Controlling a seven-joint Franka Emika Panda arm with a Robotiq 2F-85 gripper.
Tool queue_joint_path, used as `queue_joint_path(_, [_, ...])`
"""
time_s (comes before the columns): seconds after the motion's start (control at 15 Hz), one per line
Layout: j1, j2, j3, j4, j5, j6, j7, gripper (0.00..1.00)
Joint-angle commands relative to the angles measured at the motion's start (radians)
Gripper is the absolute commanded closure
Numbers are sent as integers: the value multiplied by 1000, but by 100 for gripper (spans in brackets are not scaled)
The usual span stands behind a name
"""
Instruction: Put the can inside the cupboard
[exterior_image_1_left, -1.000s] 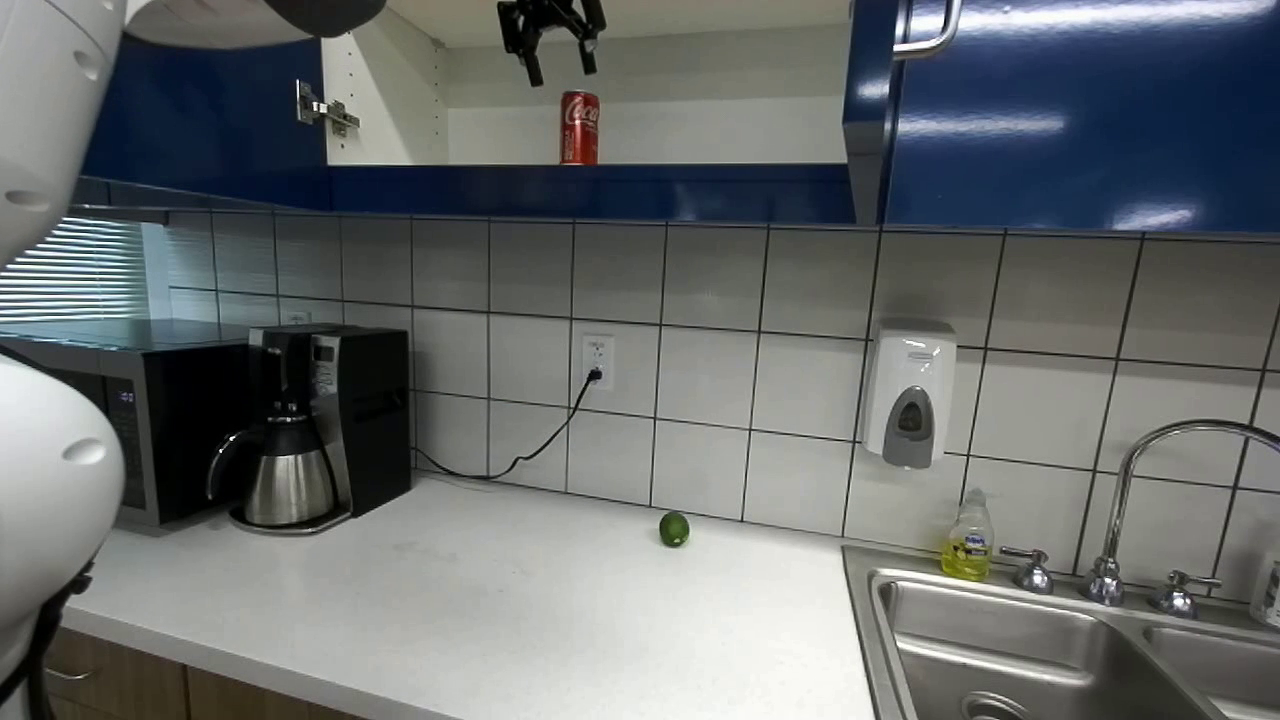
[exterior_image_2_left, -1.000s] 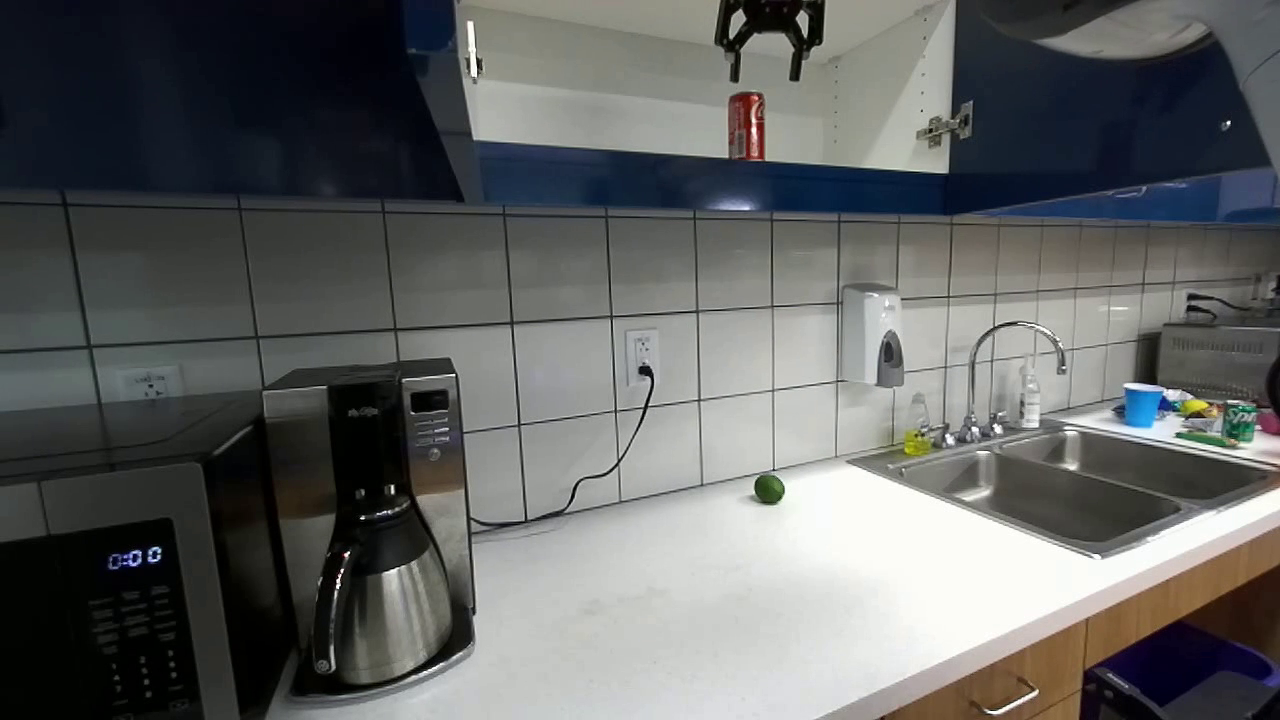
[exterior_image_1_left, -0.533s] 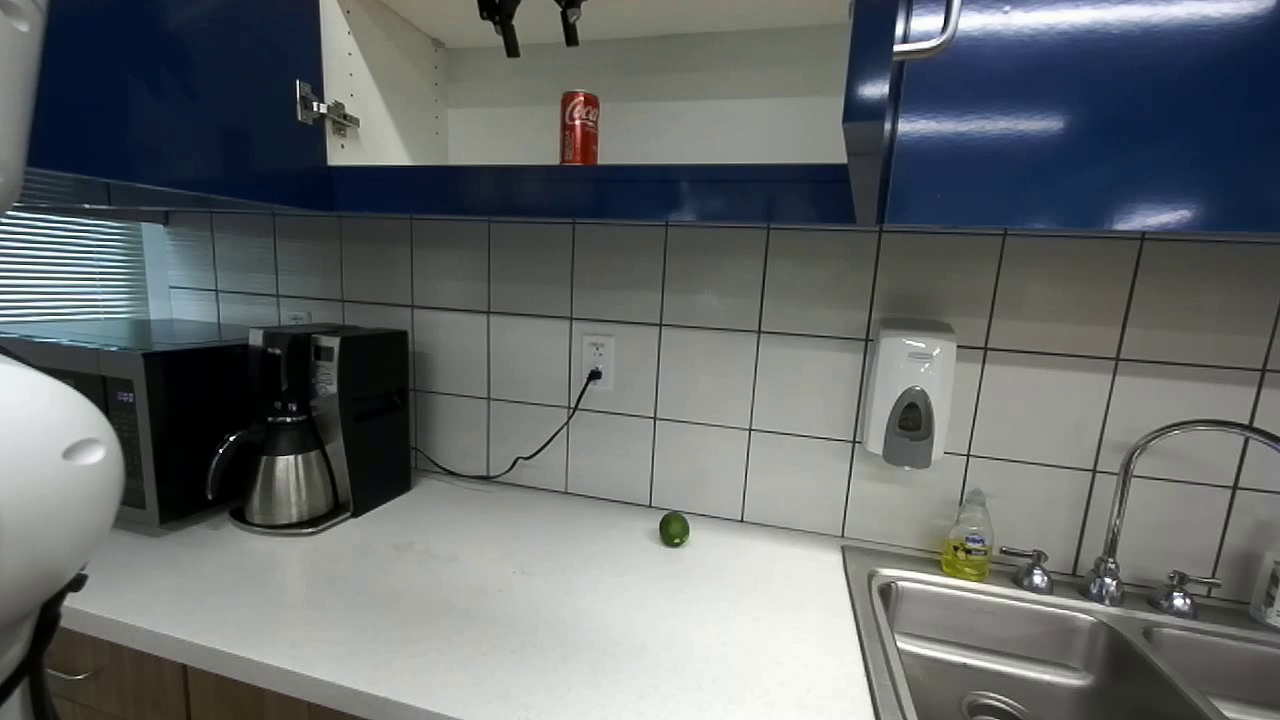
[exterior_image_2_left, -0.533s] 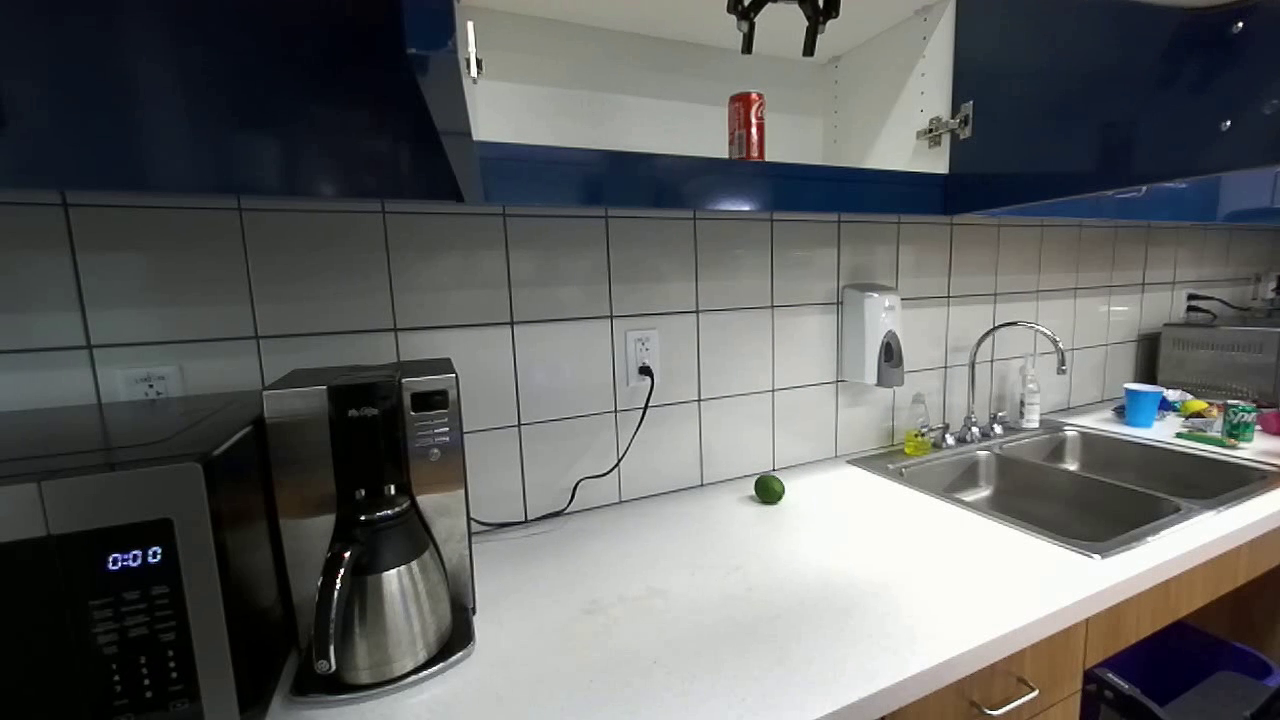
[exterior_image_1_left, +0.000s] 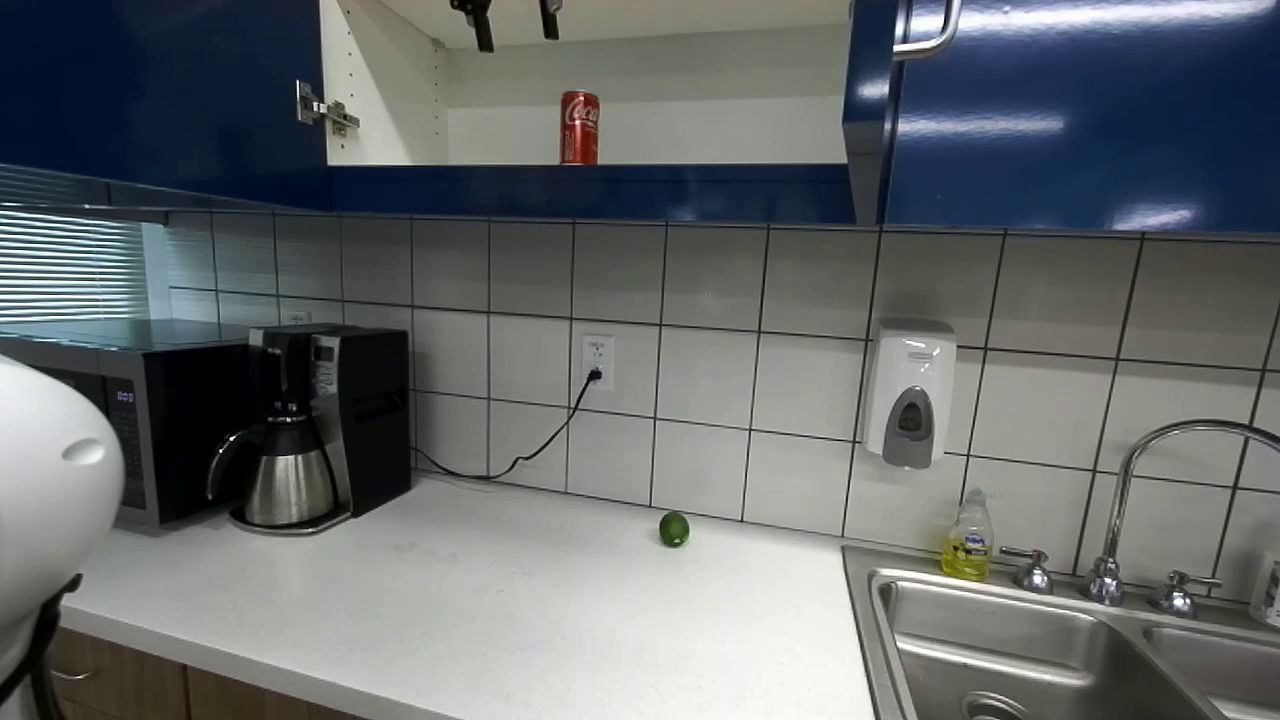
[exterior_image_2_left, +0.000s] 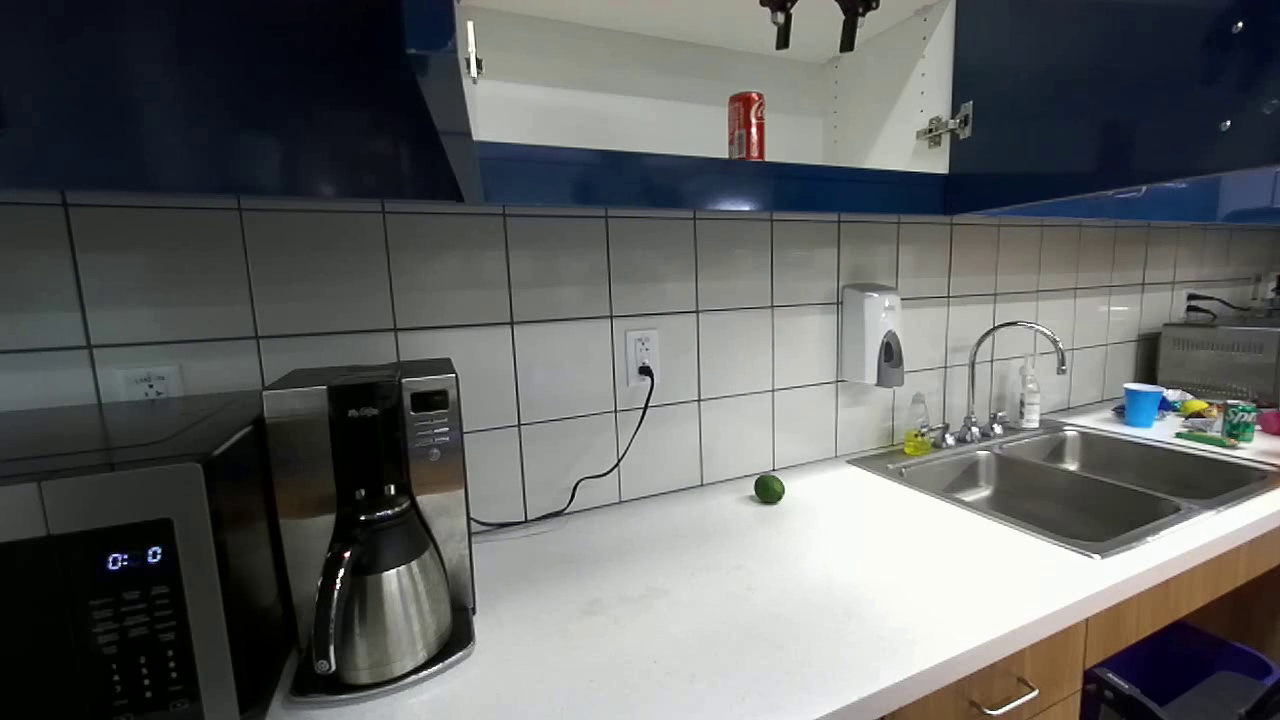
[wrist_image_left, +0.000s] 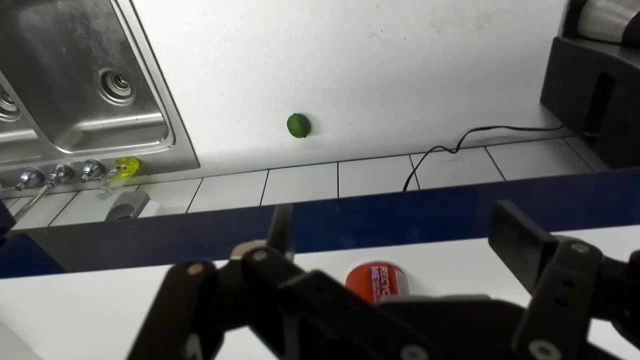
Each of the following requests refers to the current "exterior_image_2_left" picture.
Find green dish brush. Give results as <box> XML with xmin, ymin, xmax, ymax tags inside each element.
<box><xmin>1170</xmin><ymin>423</ymin><xmax>1239</xmax><ymax>458</ymax></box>

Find empty white wall outlet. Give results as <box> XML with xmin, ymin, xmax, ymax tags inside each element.
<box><xmin>125</xmin><ymin>362</ymin><xmax>185</xmax><ymax>407</ymax></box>

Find chrome gooseneck faucet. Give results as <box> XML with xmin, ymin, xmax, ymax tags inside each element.
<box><xmin>959</xmin><ymin>318</ymin><xmax>1076</xmax><ymax>444</ymax></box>

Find black coffee maker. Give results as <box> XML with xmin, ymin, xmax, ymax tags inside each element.
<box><xmin>262</xmin><ymin>352</ymin><xmax>480</xmax><ymax>705</ymax></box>

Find purple plastic bin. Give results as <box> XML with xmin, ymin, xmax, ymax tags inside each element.
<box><xmin>1076</xmin><ymin>618</ymin><xmax>1280</xmax><ymax>720</ymax></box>

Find yellow dish soap bottle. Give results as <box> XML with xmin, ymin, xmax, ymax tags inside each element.
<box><xmin>892</xmin><ymin>387</ymin><xmax>940</xmax><ymax>463</ymax></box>

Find blue cupboard door with handle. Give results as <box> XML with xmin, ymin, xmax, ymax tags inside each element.
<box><xmin>943</xmin><ymin>0</ymin><xmax>1280</xmax><ymax>227</ymax></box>

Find wooden lower cabinet drawers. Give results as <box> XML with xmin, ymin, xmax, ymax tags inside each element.
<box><xmin>880</xmin><ymin>528</ymin><xmax>1280</xmax><ymax>720</ymax></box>

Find white wall outlet with plug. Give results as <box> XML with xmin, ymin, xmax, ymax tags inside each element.
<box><xmin>621</xmin><ymin>324</ymin><xmax>668</xmax><ymax>397</ymax></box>

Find steel coffee carafe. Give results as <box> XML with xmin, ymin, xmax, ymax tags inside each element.
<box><xmin>305</xmin><ymin>495</ymin><xmax>461</xmax><ymax>695</ymax></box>

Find red soda can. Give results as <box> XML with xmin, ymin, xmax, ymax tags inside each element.
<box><xmin>723</xmin><ymin>87</ymin><xmax>774</xmax><ymax>168</ymax></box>

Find white wall soap dispenser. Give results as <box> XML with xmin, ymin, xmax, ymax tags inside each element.
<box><xmin>835</xmin><ymin>281</ymin><xmax>913</xmax><ymax>397</ymax></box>

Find open cupboard white interior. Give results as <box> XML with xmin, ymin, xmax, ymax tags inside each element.
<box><xmin>453</xmin><ymin>0</ymin><xmax>964</xmax><ymax>221</ymax></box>

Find blue plastic cup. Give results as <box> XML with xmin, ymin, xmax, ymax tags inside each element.
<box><xmin>1117</xmin><ymin>379</ymin><xmax>1171</xmax><ymax>433</ymax></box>

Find silver drawer handle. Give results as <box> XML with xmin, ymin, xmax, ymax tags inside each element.
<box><xmin>968</xmin><ymin>675</ymin><xmax>1049</xmax><ymax>720</ymax></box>

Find metal cupboard door hinge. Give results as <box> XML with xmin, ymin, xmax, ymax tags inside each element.
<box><xmin>913</xmin><ymin>101</ymin><xmax>979</xmax><ymax>153</ymax></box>
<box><xmin>456</xmin><ymin>14</ymin><xmax>483</xmax><ymax>83</ymax></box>

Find green lime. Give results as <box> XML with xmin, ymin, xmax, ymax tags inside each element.
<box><xmin>749</xmin><ymin>470</ymin><xmax>793</xmax><ymax>514</ymax></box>

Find black plug and cord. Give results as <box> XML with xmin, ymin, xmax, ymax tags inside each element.
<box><xmin>1179</xmin><ymin>268</ymin><xmax>1280</xmax><ymax>329</ymax></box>

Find black power cord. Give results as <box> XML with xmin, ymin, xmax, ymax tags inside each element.
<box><xmin>469</xmin><ymin>362</ymin><xmax>664</xmax><ymax>538</ymax></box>

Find blue dish rack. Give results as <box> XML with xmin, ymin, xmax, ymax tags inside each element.
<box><xmin>1152</xmin><ymin>318</ymin><xmax>1280</xmax><ymax>412</ymax></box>

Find small white bottle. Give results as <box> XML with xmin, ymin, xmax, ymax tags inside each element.
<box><xmin>1018</xmin><ymin>363</ymin><xmax>1049</xmax><ymax>435</ymax></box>

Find stainless steel double sink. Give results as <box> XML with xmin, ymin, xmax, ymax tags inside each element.
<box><xmin>857</xmin><ymin>422</ymin><xmax>1280</xmax><ymax>565</ymax></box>

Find black microwave oven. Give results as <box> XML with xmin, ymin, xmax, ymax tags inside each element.
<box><xmin>0</xmin><ymin>387</ymin><xmax>293</xmax><ymax>720</ymax></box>

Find green cup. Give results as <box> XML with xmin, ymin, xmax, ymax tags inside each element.
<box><xmin>1222</xmin><ymin>391</ymin><xmax>1265</xmax><ymax>450</ymax></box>

